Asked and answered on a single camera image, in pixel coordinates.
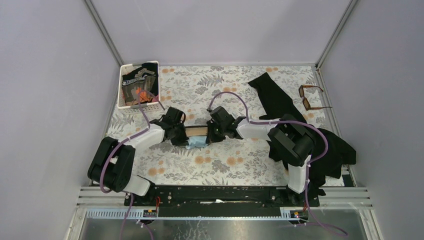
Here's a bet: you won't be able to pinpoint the black glasses case tan lining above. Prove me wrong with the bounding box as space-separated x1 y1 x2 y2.
185 125 208 137

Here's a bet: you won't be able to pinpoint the light blue cleaning cloth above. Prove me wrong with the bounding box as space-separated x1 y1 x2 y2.
185 135 208 150

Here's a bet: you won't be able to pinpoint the brown tortoiseshell sunglasses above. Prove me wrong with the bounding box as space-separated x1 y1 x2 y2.
298 84 333 111

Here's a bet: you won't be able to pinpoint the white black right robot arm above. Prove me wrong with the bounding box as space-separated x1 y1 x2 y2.
207 106 320 206

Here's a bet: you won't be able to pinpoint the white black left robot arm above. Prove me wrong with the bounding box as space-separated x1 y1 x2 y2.
87 107 188 206

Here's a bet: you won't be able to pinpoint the white perforated plastic basket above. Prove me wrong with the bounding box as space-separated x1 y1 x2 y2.
116 60 162 115

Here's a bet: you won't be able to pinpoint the floral patterned table mat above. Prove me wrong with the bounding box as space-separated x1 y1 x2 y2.
93 65 349 187

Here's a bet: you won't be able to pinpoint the black orange clothes in basket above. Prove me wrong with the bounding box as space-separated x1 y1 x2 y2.
120 61 159 106

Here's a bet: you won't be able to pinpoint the black cloth garment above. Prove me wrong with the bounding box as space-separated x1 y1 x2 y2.
248 73 357 188

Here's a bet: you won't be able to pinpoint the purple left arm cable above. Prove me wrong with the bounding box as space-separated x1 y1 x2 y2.
99 90 167 240

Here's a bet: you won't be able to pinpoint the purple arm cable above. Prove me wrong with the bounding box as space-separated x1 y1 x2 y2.
99 90 167 240
206 91 349 237

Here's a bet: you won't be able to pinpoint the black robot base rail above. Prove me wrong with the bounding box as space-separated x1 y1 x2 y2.
124 185 306 212

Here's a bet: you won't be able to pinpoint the grey slotted cable duct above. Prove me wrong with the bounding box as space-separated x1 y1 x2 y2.
86 206 307 221

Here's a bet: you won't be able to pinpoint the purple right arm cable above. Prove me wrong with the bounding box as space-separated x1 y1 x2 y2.
206 91 349 237

